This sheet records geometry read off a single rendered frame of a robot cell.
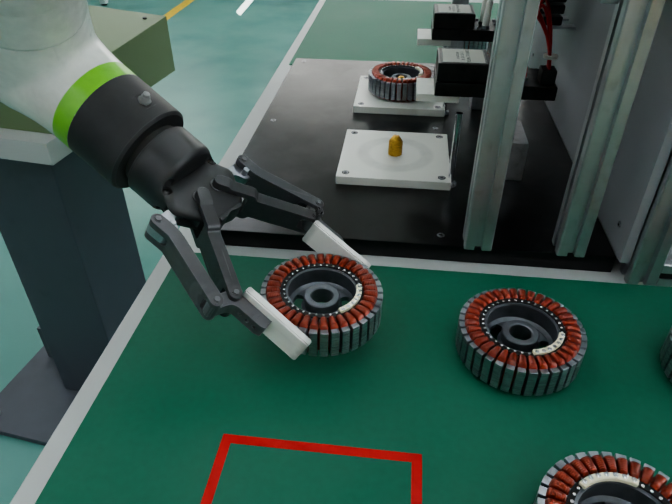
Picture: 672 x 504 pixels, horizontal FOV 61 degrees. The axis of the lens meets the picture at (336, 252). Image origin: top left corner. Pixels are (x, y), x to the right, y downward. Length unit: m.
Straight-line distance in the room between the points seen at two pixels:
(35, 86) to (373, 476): 0.43
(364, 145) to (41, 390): 1.11
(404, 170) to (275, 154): 0.19
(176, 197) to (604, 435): 0.41
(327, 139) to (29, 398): 1.07
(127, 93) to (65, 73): 0.05
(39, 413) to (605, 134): 1.38
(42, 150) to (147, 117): 0.52
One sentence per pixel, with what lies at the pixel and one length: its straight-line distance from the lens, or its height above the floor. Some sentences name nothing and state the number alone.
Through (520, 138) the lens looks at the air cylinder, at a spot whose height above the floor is 0.82.
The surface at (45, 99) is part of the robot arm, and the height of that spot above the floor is 0.96.
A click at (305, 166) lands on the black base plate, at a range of 0.81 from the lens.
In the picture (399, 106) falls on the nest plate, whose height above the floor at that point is 0.78.
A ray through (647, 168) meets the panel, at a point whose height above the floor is 0.88.
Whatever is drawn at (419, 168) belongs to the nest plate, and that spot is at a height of 0.78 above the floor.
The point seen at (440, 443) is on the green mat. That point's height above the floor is 0.75.
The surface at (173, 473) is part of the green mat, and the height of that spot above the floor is 0.75.
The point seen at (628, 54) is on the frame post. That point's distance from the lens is 0.59.
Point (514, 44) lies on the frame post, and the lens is 0.57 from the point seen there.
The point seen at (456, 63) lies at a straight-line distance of 0.74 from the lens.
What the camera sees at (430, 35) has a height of 0.88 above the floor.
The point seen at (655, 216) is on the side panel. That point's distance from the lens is 0.65.
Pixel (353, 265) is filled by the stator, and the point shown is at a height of 0.81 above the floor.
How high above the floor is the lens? 1.14
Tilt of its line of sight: 36 degrees down
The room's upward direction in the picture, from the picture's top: straight up
